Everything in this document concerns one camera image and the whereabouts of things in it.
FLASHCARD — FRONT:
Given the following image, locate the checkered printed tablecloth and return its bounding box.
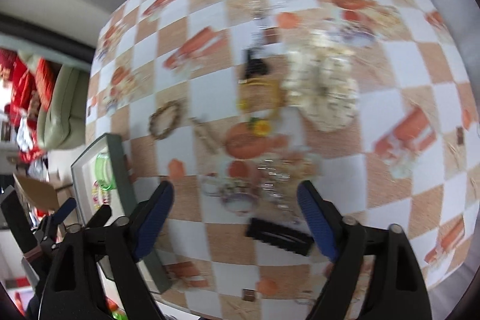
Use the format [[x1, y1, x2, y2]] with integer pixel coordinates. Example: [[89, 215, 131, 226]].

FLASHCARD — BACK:
[[85, 0, 479, 319]]

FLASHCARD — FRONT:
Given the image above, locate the green translucent bangle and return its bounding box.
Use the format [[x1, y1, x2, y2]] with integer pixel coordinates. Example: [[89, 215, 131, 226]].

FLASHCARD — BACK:
[[94, 152, 116, 191]]

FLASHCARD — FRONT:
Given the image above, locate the yellow cord flower bracelet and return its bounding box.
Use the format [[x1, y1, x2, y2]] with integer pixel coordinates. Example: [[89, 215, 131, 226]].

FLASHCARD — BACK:
[[237, 77, 286, 138]]

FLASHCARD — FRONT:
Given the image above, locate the silver rhinestone chain brooch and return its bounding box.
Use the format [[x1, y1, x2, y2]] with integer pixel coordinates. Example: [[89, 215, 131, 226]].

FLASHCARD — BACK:
[[257, 158, 300, 224]]

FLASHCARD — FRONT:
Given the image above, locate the black scalloped snap hairclip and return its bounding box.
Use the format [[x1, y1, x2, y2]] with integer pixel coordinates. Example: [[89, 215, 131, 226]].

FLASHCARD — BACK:
[[245, 218, 314, 257]]

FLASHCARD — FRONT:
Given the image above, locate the cream polka dot scrunchie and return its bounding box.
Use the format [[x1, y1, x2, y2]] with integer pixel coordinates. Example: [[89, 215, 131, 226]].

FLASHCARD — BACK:
[[281, 45, 359, 132]]

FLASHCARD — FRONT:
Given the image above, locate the black small claw clip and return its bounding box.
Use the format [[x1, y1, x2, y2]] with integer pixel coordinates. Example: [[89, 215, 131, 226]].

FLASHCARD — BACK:
[[241, 49, 270, 80]]

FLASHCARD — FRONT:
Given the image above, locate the brown braided rope bracelet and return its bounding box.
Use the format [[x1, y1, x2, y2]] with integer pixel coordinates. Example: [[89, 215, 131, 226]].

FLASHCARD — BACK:
[[148, 99, 185, 141]]

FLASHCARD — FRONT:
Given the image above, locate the pastel flower bead bracelet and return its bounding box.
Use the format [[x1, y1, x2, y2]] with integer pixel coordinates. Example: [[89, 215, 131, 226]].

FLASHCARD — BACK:
[[91, 179, 112, 211]]

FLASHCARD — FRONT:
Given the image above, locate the green leather sofa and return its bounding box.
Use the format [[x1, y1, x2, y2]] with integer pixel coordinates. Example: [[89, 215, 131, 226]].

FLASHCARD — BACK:
[[37, 65, 89, 151]]

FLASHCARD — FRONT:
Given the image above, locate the white shallow tray box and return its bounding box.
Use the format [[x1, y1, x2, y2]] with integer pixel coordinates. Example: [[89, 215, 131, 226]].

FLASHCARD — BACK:
[[71, 133, 172, 294]]

